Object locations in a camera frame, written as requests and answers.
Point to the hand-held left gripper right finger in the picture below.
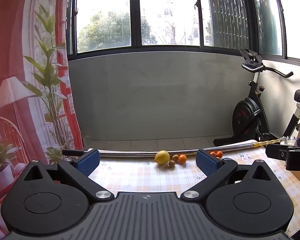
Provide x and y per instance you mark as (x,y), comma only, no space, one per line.
(207,162)

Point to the long metal pole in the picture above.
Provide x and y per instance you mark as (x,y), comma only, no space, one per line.
(130,153)

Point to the black exercise bike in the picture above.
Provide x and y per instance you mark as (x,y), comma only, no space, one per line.
(247,110)

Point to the printed red backdrop cloth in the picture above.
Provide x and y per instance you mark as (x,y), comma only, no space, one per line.
(15,42)

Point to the large yellow citrus fruit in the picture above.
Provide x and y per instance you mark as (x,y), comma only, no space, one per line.
(162,157)

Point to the checked yellow floral tablecloth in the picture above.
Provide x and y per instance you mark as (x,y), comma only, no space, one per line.
(145,177)

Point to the small brown round fruit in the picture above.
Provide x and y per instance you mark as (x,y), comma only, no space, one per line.
(175,157)
(171,163)

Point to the black framed window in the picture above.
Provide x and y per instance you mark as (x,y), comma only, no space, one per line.
(135,17)

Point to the orange tangerine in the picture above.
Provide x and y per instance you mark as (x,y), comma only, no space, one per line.
(219,154)
(182,159)
(213,153)

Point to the perforated metal window screen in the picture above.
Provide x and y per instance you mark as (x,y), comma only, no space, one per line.
(227,12)

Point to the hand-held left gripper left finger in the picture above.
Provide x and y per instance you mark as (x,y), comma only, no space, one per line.
(88,161)

